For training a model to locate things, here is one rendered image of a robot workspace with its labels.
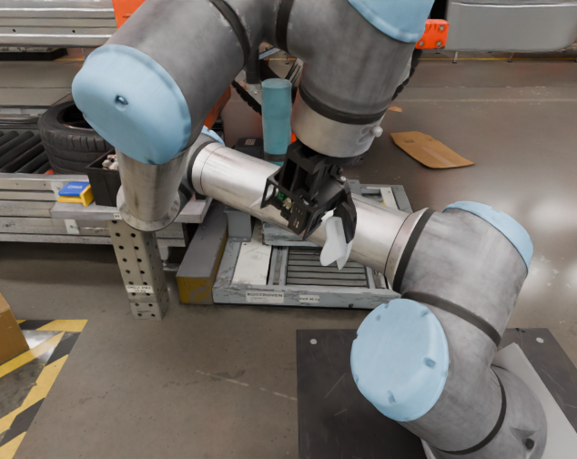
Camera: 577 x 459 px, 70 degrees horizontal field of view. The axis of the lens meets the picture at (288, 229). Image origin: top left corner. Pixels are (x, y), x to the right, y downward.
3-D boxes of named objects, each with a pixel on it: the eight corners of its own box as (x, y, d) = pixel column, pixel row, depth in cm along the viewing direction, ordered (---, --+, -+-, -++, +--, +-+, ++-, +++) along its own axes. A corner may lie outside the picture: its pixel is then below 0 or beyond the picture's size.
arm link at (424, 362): (393, 424, 68) (323, 378, 60) (435, 332, 73) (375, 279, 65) (479, 473, 55) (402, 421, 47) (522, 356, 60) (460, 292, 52)
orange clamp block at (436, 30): (408, 44, 125) (438, 45, 125) (413, 49, 119) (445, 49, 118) (411, 18, 121) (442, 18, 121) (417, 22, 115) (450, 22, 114)
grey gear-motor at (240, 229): (278, 196, 198) (277, 125, 179) (269, 247, 163) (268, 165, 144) (240, 195, 199) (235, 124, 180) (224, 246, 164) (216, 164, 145)
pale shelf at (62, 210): (214, 194, 128) (213, 185, 127) (202, 223, 114) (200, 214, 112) (79, 190, 130) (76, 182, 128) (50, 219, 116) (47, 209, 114)
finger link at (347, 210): (327, 241, 56) (309, 184, 52) (334, 234, 57) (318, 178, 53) (356, 246, 53) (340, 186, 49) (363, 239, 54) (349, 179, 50)
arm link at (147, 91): (108, 219, 89) (29, 51, 26) (143, 174, 93) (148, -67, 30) (154, 249, 92) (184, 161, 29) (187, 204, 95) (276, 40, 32)
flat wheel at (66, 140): (203, 130, 220) (198, 85, 207) (216, 185, 166) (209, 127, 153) (70, 141, 207) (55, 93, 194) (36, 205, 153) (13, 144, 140)
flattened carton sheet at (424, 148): (426, 134, 291) (426, 129, 289) (474, 166, 247) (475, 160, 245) (387, 138, 284) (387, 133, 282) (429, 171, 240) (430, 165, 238)
